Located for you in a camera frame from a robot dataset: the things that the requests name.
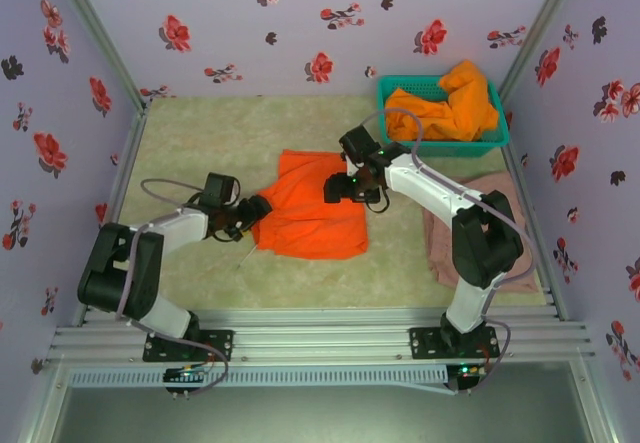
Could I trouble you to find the red-orange shorts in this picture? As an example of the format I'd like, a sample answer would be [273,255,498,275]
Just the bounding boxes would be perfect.
[237,149,370,270]

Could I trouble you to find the light orange shorts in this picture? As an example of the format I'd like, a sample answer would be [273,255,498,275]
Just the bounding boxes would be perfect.
[384,60,501,143]

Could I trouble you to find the pink shorts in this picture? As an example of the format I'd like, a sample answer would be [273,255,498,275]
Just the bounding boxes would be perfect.
[422,172,541,294]

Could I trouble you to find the teal plastic basket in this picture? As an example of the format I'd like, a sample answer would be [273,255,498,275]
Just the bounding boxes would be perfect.
[376,75,512,160]

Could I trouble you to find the grey metal panel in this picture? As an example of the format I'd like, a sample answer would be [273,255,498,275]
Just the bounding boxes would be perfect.
[49,387,596,443]

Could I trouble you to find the grey right arm cable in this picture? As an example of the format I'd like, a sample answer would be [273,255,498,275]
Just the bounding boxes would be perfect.
[358,107,537,395]

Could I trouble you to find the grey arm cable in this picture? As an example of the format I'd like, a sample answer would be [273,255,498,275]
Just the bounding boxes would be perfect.
[358,107,537,395]
[115,178,231,395]

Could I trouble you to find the aluminium side rail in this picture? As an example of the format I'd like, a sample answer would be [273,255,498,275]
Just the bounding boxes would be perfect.
[499,140,571,322]
[74,107,151,329]

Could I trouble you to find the grey left arm cable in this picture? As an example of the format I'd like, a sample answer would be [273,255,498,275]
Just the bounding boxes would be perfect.
[115,178,231,395]

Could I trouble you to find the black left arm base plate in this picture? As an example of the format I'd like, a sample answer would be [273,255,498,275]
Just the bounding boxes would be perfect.
[143,329,235,363]

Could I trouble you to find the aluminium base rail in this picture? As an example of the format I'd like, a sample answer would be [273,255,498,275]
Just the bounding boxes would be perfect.
[47,306,596,367]

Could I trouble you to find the white slotted cable duct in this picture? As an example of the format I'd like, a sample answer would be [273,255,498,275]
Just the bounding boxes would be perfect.
[67,366,449,389]

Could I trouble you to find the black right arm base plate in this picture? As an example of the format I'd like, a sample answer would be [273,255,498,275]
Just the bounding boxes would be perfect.
[408,326,501,362]

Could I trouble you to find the aluminium corner post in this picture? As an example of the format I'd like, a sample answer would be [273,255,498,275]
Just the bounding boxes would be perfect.
[497,0,586,99]
[47,0,149,114]

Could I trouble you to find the aluminium lower frame bar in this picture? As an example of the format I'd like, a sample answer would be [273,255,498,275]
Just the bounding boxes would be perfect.
[14,357,71,443]
[569,360,626,443]

